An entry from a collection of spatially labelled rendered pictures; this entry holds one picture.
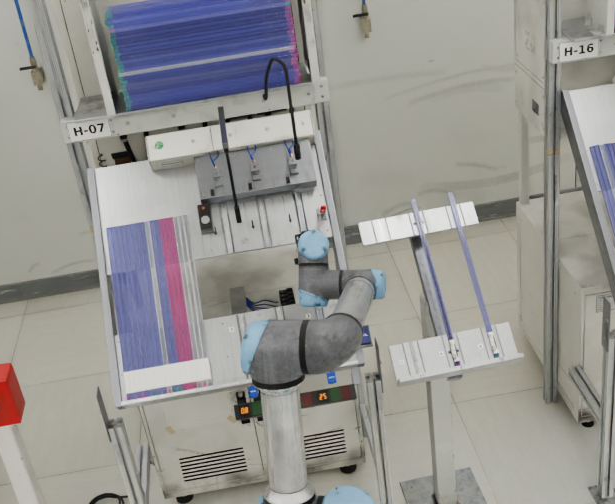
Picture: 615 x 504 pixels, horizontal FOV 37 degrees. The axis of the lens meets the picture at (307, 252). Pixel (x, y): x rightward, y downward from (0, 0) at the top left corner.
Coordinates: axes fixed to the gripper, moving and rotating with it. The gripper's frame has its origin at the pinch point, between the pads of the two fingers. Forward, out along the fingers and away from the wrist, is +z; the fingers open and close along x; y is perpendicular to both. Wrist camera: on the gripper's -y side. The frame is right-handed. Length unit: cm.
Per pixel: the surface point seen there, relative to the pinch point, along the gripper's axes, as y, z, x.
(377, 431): -52, 10, -11
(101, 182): 34, 8, 56
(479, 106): 69, 163, -100
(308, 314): -14.8, -2.1, 3.1
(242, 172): 28.9, 0.9, 14.7
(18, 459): -42, 19, 95
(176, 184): 29.7, 7.2, 34.6
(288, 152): 32.6, 1.7, 0.6
